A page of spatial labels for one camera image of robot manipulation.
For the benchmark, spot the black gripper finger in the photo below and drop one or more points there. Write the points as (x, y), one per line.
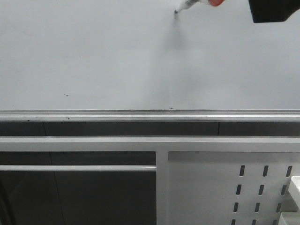
(272, 11)

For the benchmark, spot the red round magnet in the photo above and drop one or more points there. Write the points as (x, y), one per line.
(216, 3)

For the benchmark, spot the white black whiteboard marker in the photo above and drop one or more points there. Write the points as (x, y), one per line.
(184, 5)

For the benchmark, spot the white whiteboard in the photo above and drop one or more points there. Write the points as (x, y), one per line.
(138, 54)

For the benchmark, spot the white plastic bin upper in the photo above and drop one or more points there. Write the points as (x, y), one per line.
(294, 189)

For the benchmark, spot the white plastic bin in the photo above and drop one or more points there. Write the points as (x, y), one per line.
(289, 218)
(294, 189)

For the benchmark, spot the white perforated pegboard panel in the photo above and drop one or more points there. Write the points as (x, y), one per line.
(230, 188)

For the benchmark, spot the white plastic bin lower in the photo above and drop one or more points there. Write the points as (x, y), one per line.
(289, 218)

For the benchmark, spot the white metal frame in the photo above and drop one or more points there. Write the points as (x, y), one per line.
(162, 146)

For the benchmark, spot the aluminium whiteboard tray rail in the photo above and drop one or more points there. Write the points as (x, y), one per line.
(149, 115)

